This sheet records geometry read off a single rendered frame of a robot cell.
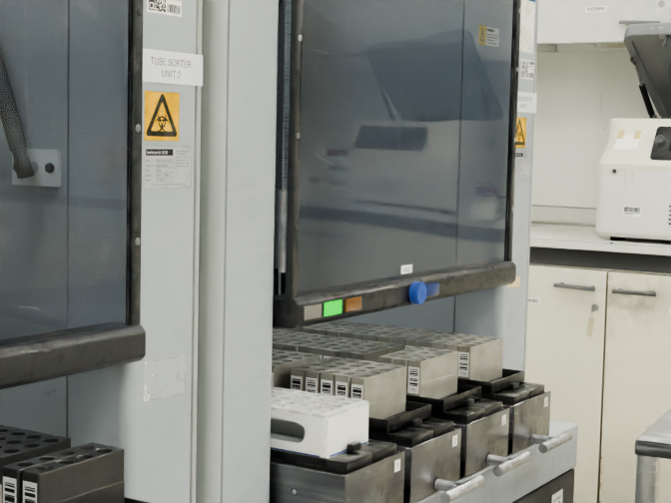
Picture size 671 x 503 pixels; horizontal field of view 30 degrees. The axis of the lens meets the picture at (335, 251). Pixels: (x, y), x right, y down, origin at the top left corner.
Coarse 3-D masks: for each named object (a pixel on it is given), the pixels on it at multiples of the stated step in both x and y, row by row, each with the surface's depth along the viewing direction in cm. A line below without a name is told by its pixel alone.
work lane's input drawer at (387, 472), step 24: (288, 456) 143; (312, 456) 141; (336, 456) 142; (360, 456) 142; (384, 456) 146; (288, 480) 142; (312, 480) 140; (336, 480) 138; (360, 480) 141; (384, 480) 145
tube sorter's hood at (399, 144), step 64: (320, 0) 141; (384, 0) 153; (448, 0) 168; (512, 0) 186; (320, 64) 142; (384, 64) 154; (448, 64) 169; (512, 64) 187; (320, 128) 143; (384, 128) 156; (448, 128) 170; (512, 128) 188; (320, 192) 144; (384, 192) 157; (448, 192) 172; (512, 192) 189; (320, 256) 145; (384, 256) 158; (448, 256) 173; (320, 320) 143
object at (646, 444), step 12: (660, 420) 163; (648, 432) 156; (660, 432) 156; (636, 444) 152; (648, 444) 152; (660, 444) 151; (648, 456) 152; (660, 456) 151; (636, 468) 153; (648, 468) 152; (636, 480) 153; (648, 480) 152; (636, 492) 153; (648, 492) 152
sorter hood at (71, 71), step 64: (0, 0) 101; (64, 0) 107; (128, 0) 114; (0, 64) 101; (64, 64) 108; (128, 64) 114; (0, 128) 102; (64, 128) 108; (128, 128) 115; (0, 192) 102; (64, 192) 109; (128, 192) 116; (0, 256) 103; (64, 256) 109; (128, 256) 116; (0, 320) 103; (64, 320) 110; (128, 320) 117; (0, 384) 102
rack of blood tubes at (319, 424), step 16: (272, 400) 149; (288, 400) 148; (304, 400) 149; (320, 400) 150; (336, 400) 149; (352, 400) 150; (272, 416) 145; (288, 416) 143; (304, 416) 142; (320, 416) 141; (336, 416) 142; (352, 416) 146; (272, 432) 156; (288, 432) 155; (304, 432) 154; (320, 432) 141; (336, 432) 143; (352, 432) 146; (288, 448) 144; (304, 448) 143; (320, 448) 141; (336, 448) 143
